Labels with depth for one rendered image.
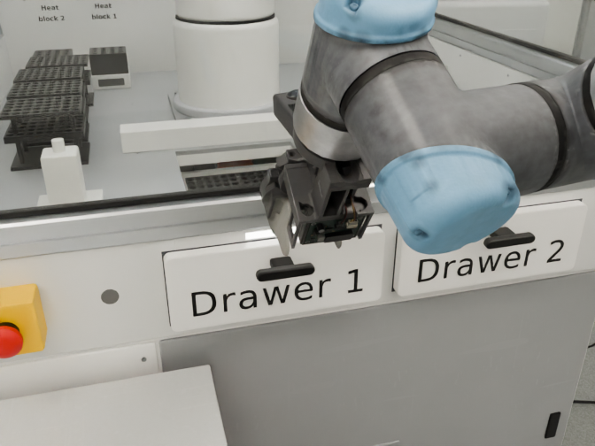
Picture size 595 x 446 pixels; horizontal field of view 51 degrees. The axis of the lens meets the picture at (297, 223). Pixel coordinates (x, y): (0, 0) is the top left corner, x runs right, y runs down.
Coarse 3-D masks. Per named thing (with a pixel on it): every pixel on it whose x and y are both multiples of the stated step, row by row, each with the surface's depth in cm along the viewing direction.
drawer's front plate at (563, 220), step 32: (512, 224) 87; (544, 224) 89; (576, 224) 90; (416, 256) 85; (448, 256) 87; (480, 256) 88; (512, 256) 90; (544, 256) 91; (416, 288) 88; (448, 288) 89
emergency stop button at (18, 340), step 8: (0, 328) 68; (8, 328) 69; (0, 336) 68; (8, 336) 68; (16, 336) 69; (0, 344) 68; (8, 344) 69; (16, 344) 69; (0, 352) 69; (8, 352) 69; (16, 352) 70
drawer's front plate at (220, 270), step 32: (192, 256) 76; (224, 256) 77; (256, 256) 78; (320, 256) 81; (352, 256) 82; (192, 288) 78; (224, 288) 79; (256, 288) 81; (352, 288) 85; (192, 320) 80; (224, 320) 82
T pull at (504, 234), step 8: (496, 232) 85; (504, 232) 85; (512, 232) 85; (528, 232) 85; (488, 240) 83; (496, 240) 83; (504, 240) 83; (512, 240) 84; (520, 240) 84; (528, 240) 84; (488, 248) 83; (496, 248) 84
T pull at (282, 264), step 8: (288, 256) 80; (272, 264) 78; (280, 264) 78; (288, 264) 78; (304, 264) 77; (312, 264) 78; (256, 272) 76; (264, 272) 76; (272, 272) 76; (280, 272) 76; (288, 272) 76; (296, 272) 77; (304, 272) 77; (312, 272) 77; (264, 280) 76; (272, 280) 76
